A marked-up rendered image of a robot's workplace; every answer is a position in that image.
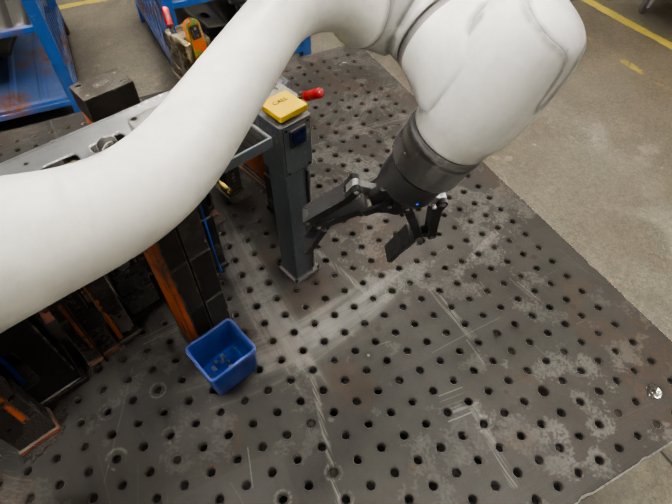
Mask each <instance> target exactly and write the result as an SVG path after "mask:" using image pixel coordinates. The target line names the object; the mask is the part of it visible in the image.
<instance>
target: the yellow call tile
mask: <svg viewBox="0 0 672 504"><path fill-rule="evenodd" d="M307 109H308V108H307V104H306V103H305V102H303V101H302V100H300V99H299V98H297V97H296V96H294V95H293V94H291V93H289V92H288V91H286V90H285V91H283V92H281V93H279V94H276V95H274V96H272V97H270V98H268V99H267V100H266V101H265V103H264V105H263V107H262V108H261V110H263V111H264V112H266V113H267V114H268V115H270V116H271V117H273V118H274V119H275V120H277V121H278V122H280V123H283V122H285V121H286V120H288V119H290V118H292V117H294V116H296V115H298V114H300V113H302V112H304V111H306V110H307Z"/></svg>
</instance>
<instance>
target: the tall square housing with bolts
mask: <svg viewBox="0 0 672 504"><path fill-rule="evenodd" d="M158 106H159V105H158ZM158 106H155V107H153V108H151V109H149V110H146V111H144V112H142V113H139V114H137V115H135V116H133V117H130V118H129V119H128V120H127V122H128V125H129V127H130V129H131V132H132V131H133V130H135V129H136V128H137V127H138V126H139V125H140V124H141V123H142V122H143V121H144V120H145V119H146V118H148V117H149V115H150V114H151V113H152V112H153V111H154V110H155V109H156V108H157V107H158ZM198 206H199V207H197V210H198V213H199V217H200V220H201V223H202V226H203V229H204V233H205V239H206V240H207V242H208V245H209V249H210V252H211V255H212V258H213V261H214V264H215V268H216V271H217V274H218V277H219V276H220V273H221V274H223V272H224V271H225V272H226V267H227V266H229V264H230V263H229V262H228V261H227V260H226V259H225V256H224V252H223V249H222V245H221V241H220V238H219V234H218V231H217V227H216V224H215V220H214V217H213V215H212V214H211V213H210V212H209V208H208V205H207V201H206V198H204V199H203V200H202V201H201V202H200V204H199V205H198Z"/></svg>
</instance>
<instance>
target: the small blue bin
mask: <svg viewBox="0 0 672 504"><path fill-rule="evenodd" d="M185 351H186V354H187V355H188V356H189V358H190V359H191V360H192V361H193V362H194V364H195V366H196V367H197V369H198V370H199V371H200V372H201V374H202V375H203V376H204V377H205V379H206V380H207V381H208V382H209V384H210V385H211V386H212V387H213V389H214V390H215V391H216V392H217V393H218V394H219V395H224V394H225V393H226V392H227V391H229V390H230V389H231V388H233V387H234V386H235V385H236V384H238V383H239V382H240V381H242V380H243V379H244V378H245V377H247V376H248V375H249V374H251V373H252V372H253V371H254V370H256V365H257V361H256V355H255V352H256V346H255V344H254V343H253V342H252V341H251V340H250V339H249V338H248V337H247V336H246V335H245V334H244V333H243V331H242V330H241V329H240V328H239V327H238V326H237V325H236V324H235V323H234V321H233V320H231V319H225V320H223V321H222V322H220V323H219V324H218V325H216V326H215V327H213V328H212V329H211V330H209V331H208V332H206V333H205V334H203V335H202V336H201V337H199V338H198V339H196V340H195V341H193V342H192V343H190V344H189V345H188V346H187V347H186V349H185Z"/></svg>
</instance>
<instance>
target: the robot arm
mask: <svg viewBox="0 0 672 504"><path fill-rule="evenodd" d="M320 32H333V33H334V35H335V36H336V37H337V38H338V40H339V41H340V42H342V43H343V44H344V45H346V46H348V47H350V48H355V49H358V48H361V49H365V50H369V51H372V52H375V53H377V54H379V55H382V56H386V55H389V54H390V55H391V56H392V57H393V58H394V59H395V60H396V61H397V62H398V64H399V65H400V66H401V68H402V69H403V71H404V72H405V74H406V76H407V78H408V80H409V82H410V85H411V87H412V90H413V93H414V96H415V99H416V102H417V104H418V107H416V108H415V110H414V111H413V112H412V114H411V116H410V118H409V119H408V121H407V122H406V123H405V125H404V126H403V127H402V129H401V130H400V132H399V133H398V134H397V136H396V137H395V139H394V141H393V144H392V153H391V154H390V155H389V156H388V158H387V159H386V160H385V162H384V163H383V165H382V167H381V169H380V172H379V174H378V176H377V177H376V178H374V179H372V180H371V181H369V182H367V181H363V180H360V179H359V175H358V174H357V173H352V174H350V175H349V176H348V178H347V179H346V180H345V181H344V182H343V183H342V184H340V185H338V186H337V187H335V188H333V189H332V190H330V191H328V192H327V193H325V194H323V195H322V196H320V197H318V198H316V199H315V200H313V201H311V202H310V203H308V204H306V205H305V206H303V207H302V218H303V225H305V226H306V227H305V232H306V234H305V235H304V237H303V245H304V255H310V254H311V253H312V251H313V250H314V249H315V247H316V246H317V245H318V243H319V242H320V241H321V239H322V238H323V237H324V235H325V234H326V233H327V228H326V227H329V226H331V225H334V224H337V223H340V222H343V221H345V220H348V219H351V218H354V217H356V216H359V215H362V214H363V215H364V216H369V215H372V214H375V213H389V214H392V215H398V214H402V213H404V214H405V216H406V219H407V221H408V223H409V224H405V225H404V226H403V227H402V228H401V229H400V230H399V231H398V232H397V233H396V234H395V235H394V237H393V238H392V239H391V240H390V241H389V242H388V243H387V244H386V245H385V246H384V247H385V252H386V258H387V262H389V263H392V262H393V261H394V260H395V259H396V258H397V257H398V256H399V255H400V254H402V253H403V252H404V251H405V250H406V249H407V248H409V247H410V246H411V245H412V244H413V243H416V245H422V244H423V243H424V240H423V237H427V238H428V239H430V240H431V239H434V238H436V234H437V230H438V226H439V222H440V217H441V213H442V211H443V210H444V209H445V208H446V207H447V205H448V201H447V197H446V193H445V192H448V191H450V190H452V189H453V188H455V187H456V186H457V185H458V184H459V183H460V182H461V181H462V180H463V179H464V178H465V177H466V176H467V175H468V174H469V173H470V172H471V171H472V170H474V169H475V168H476V167H477V166H478V165H479V164H480V163H481V161H482V160H484V159H485V158H486V157H488V156H489V155H491V154H493V153H495V152H497V151H499V150H501V149H503V148H504V147H505V146H507V145H508V144H509V143H511V142H512V141H513V140H514V139H515V138H517V137H518V136H519V135H520V134H521V133H522V132H523V131H524V130H525V129H526V128H528V127H529V126H530V125H531V123H532V122H533V121H534V120H535V119H536V118H537V117H538V116H539V115H540V114H541V113H542V112H543V110H544V109H545V108H546V107H547V106H548V105H549V103H550V102H551V101H552V100H553V99H554V97H555V96H556V95H557V94H558V92H559V91H560V90H561V89H562V87H563V86H564V85H565V83H566V82H567V81H568V79H569V78H570V76H571V75H572V74H573V72H574V70H575V69H576V67H577V66H578V64H579V62H580V60H581V59H582V57H583V55H584V52H585V49H586V43H587V37H586V32H585V28H584V25H583V22H582V20H581V18H580V16H579V14H578V12H577V11H576V9H575V8H574V6H573V5H572V4H571V2H570V1H569V0H248V1H247V2H246V3H245V4H244V5H243V6H242V7H241V9H240V10H239V11H238V12H237V13H236V14H235V16H234V17H233V18H232V19H231V20H230V21H229V23H228V24H227V25H226V26H225V27H224V29H223V30H222V31H221V32H220V33H219V34H218V36H217V37H216V38H215V39H214V40H213V42H212V43H211V44H210V45H209V46H208V48H207V49H206V50H205V51H204V52H203V54H202V55H201V56H200V57H199V58H198V59H197V61H196V62H195V63H194V64H193V65H192V67H191V68H190V69H189V70H188V71H187V73H186V74H185V75H184V76H183V77H182V79H181V80H180V81H179V82H178V83H177V84H176V86H175V87H174V88H173V89H172V90H171V92H170V93H169V94H168V95H167V96H166V97H165V99H164V100H163V101H162V102H161V103H160V104H159V106H158V107H157V108H156V109H155V110H154V111H153V112H152V113H151V114H150V115H149V117H148V118H146V119H145V120H144V121H143V122H142V123H141V124H140V125H139V126H138V127H137V128H136V129H135V130H133V131H132V132H131V133H130V134H128V135H127V136H126V137H124V138H123V139H121V140H120V141H118V142H117V143H116V144H114V145H112V146H111V147H109V148H107V149H105V150H103V151H101V152H99V153H97V154H95V155H93V156H90V157H88V158H86V159H83V160H80V161H77V162H74V163H70V164H67V165H63V166H59V167H55V168H50V169H45V170H39V171H32V172H26V173H19V174H12V175H3V176H0V333H2V332H4V331H5V330H7V329H9V328H10V327H12V326H14V325H16V324H17V323H19V322H21V321H23V320H25V319H26V318H28V317H30V316H32V315H33V314H35V313H37V312H39V311H40V310H42V309H44V308H46V307H47V306H49V305H51V304H53V303H55V302H56V301H58V300H60V299H62V298H63V297H65V296H67V295H69V294H70V293H72V292H74V291H76V290H78V289H80V288H82V287H83V286H85V285H87V284H89V283H91V282H93V281H94V280H96V279H98V278H100V277H102V276H104V275H105V274H107V273H109V272H111V271H112V270H114V269H116V268H117V267H119V266H121V265H122V264H124V263H126V262H127V261H129V260H131V259H132V258H134V257H136V256H137V255H139V254H140V253H142V252H143V251H145V250H146V249H148V248H149V247H151V246H152V245H153V244H155V243H156V242H158V241H159V240H160V239H161V238H163V237H164V236H165V235H167V234H168V233H169V232H170V231H171V230H173V229H174V228H175V227H176V226H177V225H178V224H180V223H181V222H182V221H183V220H184V219H185V218H186V217H187V216H188V215H189V214H190V213H191V212H192V211H193V210H194V209H195V208H196V207H197V206H198V205H199V204H200V202H201V201H202V200H203V199H204V198H205V197H206V195H207V194H208V193H209V192H210V190H211V189H212V188H213V186H214V185H215V184H216V182H217V181H218V180H219V178H220V177H221V175H222V174H223V172H224V171H225V169H226V168H227V166H228V164H229V163H230V161H231V159H232V158H233V156H234V154H235V153H236V151H237V150H238V148H239V146H240V145H241V143H242V141H243V139H244V138H245V136H246V134H247V132H248V131H249V129H250V127H251V126H252V124H253V122H254V120H255V119H256V117H257V115H258V113H259V112H260V110H261V108H262V107H263V105H264V103H265V101H266V100H267V98H268V96H269V94H270V93H271V91H272V89H273V88H274V86H275V84H276V82H277V81H278V79H279V77H280V75H281V74H282V72H283V70H284V69H285V67H286V65H287V63H288V62H289V60H290V58H291V57H292V55H293V53H294V52H295V50H296V49H297V47H298V46H299V45H300V44H301V42H302V41H303V40H305V39H306V38H307V37H309V36H311V35H313V34H316V33H320ZM367 196H369V199H370V202H371V205H372V206H370V207H368V204H367ZM427 205H428V208H427V213H426V219H425V225H420V222H419V219H418V216H417V214H416V211H415V208H422V207H425V206H427Z"/></svg>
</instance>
